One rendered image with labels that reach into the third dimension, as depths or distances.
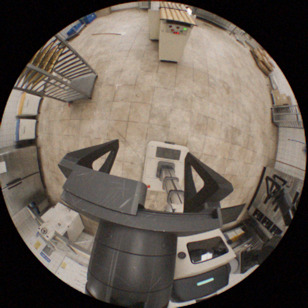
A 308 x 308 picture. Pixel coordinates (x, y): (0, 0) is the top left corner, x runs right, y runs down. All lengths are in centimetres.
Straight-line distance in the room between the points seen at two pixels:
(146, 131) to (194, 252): 137
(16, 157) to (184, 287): 307
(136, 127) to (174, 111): 60
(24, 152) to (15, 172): 55
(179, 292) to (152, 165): 117
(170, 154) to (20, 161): 320
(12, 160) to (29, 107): 133
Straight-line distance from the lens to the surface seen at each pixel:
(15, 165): 300
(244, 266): 54
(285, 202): 43
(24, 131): 325
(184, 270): 32
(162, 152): 117
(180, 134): 147
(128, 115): 149
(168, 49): 170
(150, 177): 125
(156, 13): 211
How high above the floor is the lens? 141
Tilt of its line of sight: 80 degrees down
